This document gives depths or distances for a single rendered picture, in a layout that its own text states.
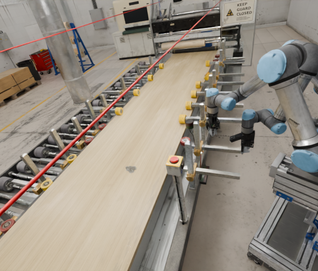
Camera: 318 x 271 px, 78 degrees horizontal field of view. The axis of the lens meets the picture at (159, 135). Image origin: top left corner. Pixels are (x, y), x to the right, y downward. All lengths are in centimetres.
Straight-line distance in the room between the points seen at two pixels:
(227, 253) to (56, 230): 138
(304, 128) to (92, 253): 112
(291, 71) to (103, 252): 116
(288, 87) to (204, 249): 153
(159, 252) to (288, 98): 108
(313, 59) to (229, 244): 155
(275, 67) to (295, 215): 145
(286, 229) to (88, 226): 150
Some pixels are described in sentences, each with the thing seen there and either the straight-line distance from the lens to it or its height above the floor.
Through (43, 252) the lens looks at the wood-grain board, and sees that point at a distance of 133.
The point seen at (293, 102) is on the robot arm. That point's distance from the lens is 97.
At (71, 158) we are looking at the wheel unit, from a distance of 179.
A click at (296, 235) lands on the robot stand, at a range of 201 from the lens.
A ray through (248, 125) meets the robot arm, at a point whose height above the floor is 110.
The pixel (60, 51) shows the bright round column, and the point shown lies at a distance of 498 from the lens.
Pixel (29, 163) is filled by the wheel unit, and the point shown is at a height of 106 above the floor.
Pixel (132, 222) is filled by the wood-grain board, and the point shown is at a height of 90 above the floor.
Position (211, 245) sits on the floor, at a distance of 207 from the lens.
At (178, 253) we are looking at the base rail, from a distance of 128.
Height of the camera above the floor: 188
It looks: 35 degrees down
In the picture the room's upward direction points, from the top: 12 degrees counter-clockwise
